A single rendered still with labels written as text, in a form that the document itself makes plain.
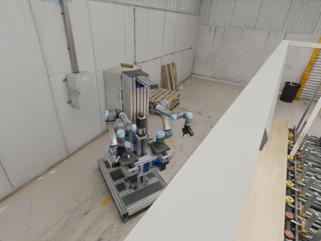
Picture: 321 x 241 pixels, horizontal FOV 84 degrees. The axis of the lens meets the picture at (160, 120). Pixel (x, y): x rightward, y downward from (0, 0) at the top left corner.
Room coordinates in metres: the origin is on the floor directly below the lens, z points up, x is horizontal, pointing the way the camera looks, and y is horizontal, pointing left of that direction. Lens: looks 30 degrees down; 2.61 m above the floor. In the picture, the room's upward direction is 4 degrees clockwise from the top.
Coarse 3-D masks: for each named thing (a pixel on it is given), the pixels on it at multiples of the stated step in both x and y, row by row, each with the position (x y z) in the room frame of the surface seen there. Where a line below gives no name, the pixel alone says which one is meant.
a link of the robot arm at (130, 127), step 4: (120, 112) 1.82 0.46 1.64; (124, 112) 1.83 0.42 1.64; (120, 116) 1.77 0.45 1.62; (124, 116) 1.73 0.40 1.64; (124, 120) 1.65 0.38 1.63; (128, 120) 1.64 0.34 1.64; (124, 124) 1.61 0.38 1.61; (128, 124) 1.56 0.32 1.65; (132, 124) 1.56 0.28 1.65; (128, 128) 1.50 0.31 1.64; (132, 128) 1.51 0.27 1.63; (136, 128) 1.53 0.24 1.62
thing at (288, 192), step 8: (312, 144) 2.86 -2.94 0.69; (320, 152) 2.75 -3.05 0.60; (296, 168) 1.99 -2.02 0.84; (320, 168) 2.17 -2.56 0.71; (288, 176) 2.06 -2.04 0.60; (296, 176) 1.82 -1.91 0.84; (296, 184) 1.69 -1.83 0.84; (288, 192) 1.74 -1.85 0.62; (296, 192) 1.55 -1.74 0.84; (296, 200) 1.43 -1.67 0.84; (288, 208) 1.47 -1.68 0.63; (296, 208) 1.32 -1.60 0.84; (296, 216) 1.23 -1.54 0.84; (288, 224) 1.26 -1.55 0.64; (320, 224) 1.31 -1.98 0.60; (296, 232) 1.05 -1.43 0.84; (296, 240) 0.98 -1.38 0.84; (304, 240) 1.07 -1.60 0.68; (320, 240) 1.06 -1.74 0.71
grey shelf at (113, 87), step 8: (104, 72) 3.86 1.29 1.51; (112, 72) 3.76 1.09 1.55; (120, 72) 3.81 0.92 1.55; (104, 80) 3.87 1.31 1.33; (112, 80) 3.76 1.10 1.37; (120, 80) 3.71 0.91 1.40; (112, 88) 3.77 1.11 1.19; (120, 88) 3.70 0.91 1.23; (112, 96) 3.78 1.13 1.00; (120, 96) 3.69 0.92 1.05; (112, 104) 3.79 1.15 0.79; (120, 104) 3.68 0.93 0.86; (120, 120) 3.69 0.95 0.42
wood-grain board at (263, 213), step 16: (272, 128) 3.01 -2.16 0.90; (288, 128) 3.05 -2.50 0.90; (272, 144) 2.46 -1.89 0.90; (256, 160) 2.03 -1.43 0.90; (272, 160) 2.06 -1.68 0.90; (256, 176) 1.71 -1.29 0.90; (272, 176) 1.73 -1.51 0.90; (256, 192) 1.46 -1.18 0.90; (272, 192) 1.47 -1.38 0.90; (256, 208) 1.24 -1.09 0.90; (272, 208) 1.26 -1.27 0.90; (240, 224) 1.06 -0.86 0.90; (256, 224) 1.07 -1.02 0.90; (272, 224) 1.08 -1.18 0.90; (240, 240) 0.91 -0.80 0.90; (256, 240) 0.92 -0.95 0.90; (272, 240) 0.93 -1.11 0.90
